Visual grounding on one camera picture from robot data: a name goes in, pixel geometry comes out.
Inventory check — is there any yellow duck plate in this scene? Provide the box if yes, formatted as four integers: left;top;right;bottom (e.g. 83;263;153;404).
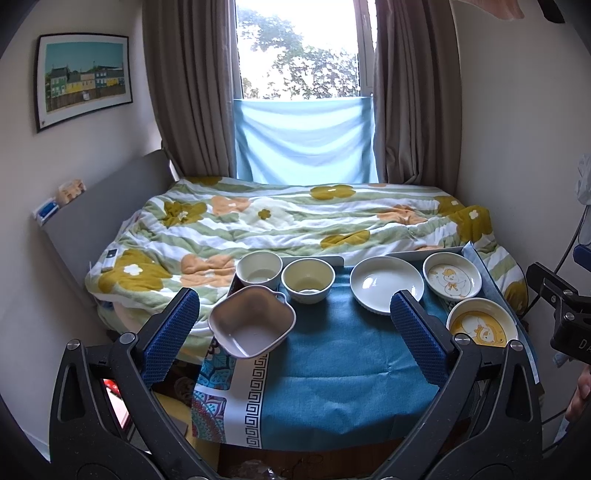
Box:
447;298;519;348

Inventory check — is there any plain white plate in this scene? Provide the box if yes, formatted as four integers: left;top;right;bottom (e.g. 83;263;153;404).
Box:
349;256;425;315

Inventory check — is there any blue patterned tablecloth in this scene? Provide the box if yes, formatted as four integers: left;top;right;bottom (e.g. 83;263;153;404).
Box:
191;260;439;452

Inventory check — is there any black cable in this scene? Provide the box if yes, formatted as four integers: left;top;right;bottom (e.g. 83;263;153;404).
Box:
520;216;582;319

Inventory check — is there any white duck plate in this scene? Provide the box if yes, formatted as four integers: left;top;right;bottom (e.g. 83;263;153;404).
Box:
422;252;482;303

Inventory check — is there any white round bowl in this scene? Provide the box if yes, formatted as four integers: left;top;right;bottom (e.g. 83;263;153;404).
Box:
235;251;283;290

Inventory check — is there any light blue window cloth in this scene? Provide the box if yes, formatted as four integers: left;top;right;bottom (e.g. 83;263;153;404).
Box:
233;97;379;185

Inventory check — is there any brown curtain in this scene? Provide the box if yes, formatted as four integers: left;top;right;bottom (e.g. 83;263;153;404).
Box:
142;1;236;177
373;1;462;194

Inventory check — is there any pink square handled bowl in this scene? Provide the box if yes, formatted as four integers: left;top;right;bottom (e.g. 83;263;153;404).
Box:
208;285;297;359

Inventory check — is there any blue white box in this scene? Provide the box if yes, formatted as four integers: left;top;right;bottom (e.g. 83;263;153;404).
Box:
32;198;59;226

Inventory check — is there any framed houses picture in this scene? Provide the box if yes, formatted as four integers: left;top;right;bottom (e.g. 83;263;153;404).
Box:
34;33;133;132

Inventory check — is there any window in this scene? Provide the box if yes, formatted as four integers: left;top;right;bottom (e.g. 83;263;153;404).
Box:
235;0;377;101

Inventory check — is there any right brown curtain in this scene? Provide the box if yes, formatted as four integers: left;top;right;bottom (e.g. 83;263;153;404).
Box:
373;1;462;194

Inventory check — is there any grey bed headboard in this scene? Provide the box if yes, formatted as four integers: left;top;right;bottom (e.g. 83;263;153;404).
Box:
41;150;173;309

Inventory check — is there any left brown curtain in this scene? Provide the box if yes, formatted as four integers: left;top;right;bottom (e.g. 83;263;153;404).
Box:
142;1;236;177

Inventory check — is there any floral green white duvet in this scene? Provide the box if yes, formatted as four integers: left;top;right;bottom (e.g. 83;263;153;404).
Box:
85;177;529;364

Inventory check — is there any person's right hand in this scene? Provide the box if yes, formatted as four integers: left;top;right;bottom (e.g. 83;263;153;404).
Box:
565;365;591;423

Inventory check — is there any red screen phone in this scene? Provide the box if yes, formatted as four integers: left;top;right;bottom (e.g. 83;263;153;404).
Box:
103;379;129;428

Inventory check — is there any cream round bowl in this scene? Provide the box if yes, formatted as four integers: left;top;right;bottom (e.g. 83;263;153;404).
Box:
281;258;335;305

